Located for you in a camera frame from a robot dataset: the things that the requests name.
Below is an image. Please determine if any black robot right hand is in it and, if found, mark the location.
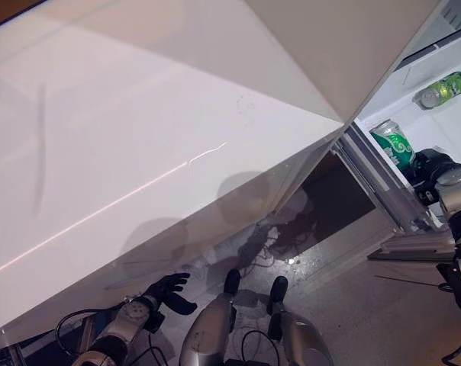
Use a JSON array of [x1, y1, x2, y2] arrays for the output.
[[408, 147, 461, 203]]

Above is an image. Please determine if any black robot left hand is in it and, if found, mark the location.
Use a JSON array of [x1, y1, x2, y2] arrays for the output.
[[143, 271, 199, 316]]

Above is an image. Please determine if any green patterned drink can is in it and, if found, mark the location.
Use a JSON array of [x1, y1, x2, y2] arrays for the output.
[[369, 118, 418, 171]]

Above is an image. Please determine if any white fridge drawer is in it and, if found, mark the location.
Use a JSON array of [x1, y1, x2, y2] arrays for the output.
[[329, 53, 461, 264]]

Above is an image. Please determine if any stainless steel fridge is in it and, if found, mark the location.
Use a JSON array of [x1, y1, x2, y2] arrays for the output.
[[396, 0, 461, 72]]

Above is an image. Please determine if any light green drink can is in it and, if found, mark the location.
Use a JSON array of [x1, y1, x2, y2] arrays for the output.
[[412, 70, 461, 111]]

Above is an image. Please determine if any silver robot right leg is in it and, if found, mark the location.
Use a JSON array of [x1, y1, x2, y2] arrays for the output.
[[266, 275, 335, 366]]

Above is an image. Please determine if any white counter cabinet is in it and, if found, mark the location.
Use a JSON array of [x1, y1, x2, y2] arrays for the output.
[[0, 0, 348, 340]]

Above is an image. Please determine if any thin black cable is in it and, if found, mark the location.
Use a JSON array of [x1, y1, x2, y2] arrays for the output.
[[441, 342, 461, 366], [239, 329, 272, 366], [53, 309, 104, 358]]

